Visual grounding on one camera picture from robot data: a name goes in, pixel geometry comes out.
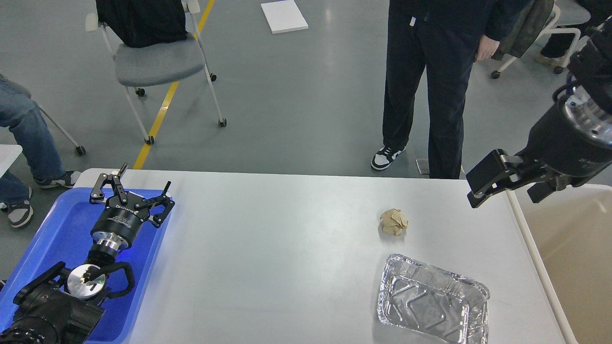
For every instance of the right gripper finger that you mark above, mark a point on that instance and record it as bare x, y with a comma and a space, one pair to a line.
541, 190
497, 172

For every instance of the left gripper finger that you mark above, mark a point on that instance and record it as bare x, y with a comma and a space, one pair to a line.
145, 206
97, 195

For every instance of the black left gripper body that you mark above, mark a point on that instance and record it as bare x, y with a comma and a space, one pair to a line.
120, 223

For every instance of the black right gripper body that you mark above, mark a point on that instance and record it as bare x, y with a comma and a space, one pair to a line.
573, 139

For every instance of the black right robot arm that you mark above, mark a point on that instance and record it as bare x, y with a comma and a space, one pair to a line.
591, 71

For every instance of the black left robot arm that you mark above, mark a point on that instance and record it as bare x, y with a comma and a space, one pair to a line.
82, 278

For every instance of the beige plastic bin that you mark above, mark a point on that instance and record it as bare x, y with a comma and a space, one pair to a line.
569, 236

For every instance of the small grey floor plate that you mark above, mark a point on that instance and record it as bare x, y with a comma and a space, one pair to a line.
423, 166

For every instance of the white table edge left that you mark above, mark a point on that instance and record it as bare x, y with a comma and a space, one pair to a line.
8, 154

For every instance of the crumpled brown paper ball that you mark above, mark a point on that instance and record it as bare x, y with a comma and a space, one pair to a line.
393, 222

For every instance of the person in blue jeans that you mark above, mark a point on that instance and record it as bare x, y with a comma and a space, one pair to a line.
22, 116

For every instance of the chair with dark jacket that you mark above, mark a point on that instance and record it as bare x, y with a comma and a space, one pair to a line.
542, 18

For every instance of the person in dark clothes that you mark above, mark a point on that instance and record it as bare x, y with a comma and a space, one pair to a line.
442, 39

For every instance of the aluminium foil tray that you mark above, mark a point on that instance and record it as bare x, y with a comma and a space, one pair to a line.
429, 300

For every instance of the black jacket on chair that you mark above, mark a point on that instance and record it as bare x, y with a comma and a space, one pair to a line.
141, 23

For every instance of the grey chair with white frame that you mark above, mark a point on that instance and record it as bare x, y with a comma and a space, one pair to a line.
159, 64

